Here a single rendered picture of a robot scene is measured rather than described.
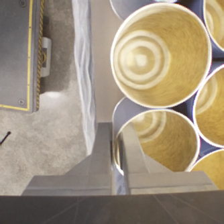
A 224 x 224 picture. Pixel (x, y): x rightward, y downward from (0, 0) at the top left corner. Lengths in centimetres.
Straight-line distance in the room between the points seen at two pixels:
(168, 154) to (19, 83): 103
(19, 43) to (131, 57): 95
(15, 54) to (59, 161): 99
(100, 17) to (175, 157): 16
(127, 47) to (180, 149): 12
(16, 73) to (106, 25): 96
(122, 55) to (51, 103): 126
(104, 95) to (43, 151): 147
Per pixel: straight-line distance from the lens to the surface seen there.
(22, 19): 110
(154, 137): 22
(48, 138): 156
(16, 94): 115
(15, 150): 176
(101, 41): 19
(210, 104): 23
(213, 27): 22
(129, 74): 19
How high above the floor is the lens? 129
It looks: 72 degrees down
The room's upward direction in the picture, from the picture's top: 179 degrees clockwise
